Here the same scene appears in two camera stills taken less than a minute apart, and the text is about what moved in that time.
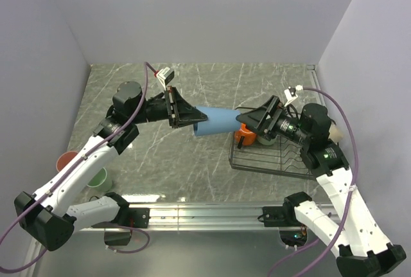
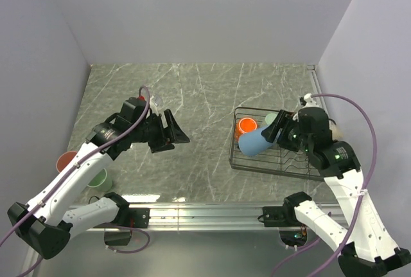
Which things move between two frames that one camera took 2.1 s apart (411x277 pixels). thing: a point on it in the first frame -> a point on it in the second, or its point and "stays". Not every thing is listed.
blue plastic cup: (219, 121) -> (253, 142)
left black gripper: (183, 113) -> (162, 139)
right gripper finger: (263, 126) -> (271, 132)
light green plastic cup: (100, 181) stays
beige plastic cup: (335, 134) stays
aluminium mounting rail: (216, 218) stays
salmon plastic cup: (64, 159) stays
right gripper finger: (260, 117) -> (283, 119)
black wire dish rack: (283, 157) stays
